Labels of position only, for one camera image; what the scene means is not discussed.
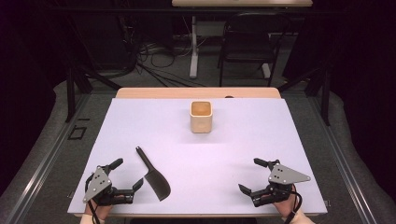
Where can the dark cabinet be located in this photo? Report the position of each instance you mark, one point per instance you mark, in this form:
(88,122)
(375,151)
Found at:
(102,40)

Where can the aluminium floor rail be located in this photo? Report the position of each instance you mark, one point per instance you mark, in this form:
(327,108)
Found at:
(342,168)
(40,168)

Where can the wooden table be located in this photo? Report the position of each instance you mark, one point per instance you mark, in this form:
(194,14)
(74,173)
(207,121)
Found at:
(155,92)

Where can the square wooden cup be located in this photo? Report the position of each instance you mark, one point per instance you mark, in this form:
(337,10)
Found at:
(201,123)

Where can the black spatula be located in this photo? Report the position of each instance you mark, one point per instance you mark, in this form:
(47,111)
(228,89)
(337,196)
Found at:
(157,183)

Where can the person's right hand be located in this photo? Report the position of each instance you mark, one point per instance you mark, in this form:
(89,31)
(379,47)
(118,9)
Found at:
(288,208)

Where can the white table mat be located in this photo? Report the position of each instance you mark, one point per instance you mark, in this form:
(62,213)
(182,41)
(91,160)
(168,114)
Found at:
(202,161)

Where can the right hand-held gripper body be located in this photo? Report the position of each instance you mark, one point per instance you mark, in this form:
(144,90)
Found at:
(285,176)

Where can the white background desk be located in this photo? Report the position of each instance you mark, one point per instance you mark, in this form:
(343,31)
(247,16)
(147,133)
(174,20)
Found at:
(243,2)

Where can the black chair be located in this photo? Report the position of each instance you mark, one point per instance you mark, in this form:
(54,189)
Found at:
(249,43)

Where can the black metal stand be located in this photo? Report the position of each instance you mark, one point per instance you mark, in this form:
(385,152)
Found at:
(325,96)
(71,93)

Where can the person's left hand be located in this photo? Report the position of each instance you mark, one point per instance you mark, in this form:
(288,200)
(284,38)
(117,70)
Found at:
(99,211)

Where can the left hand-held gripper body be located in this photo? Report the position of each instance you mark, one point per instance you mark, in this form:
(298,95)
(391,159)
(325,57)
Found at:
(99,183)

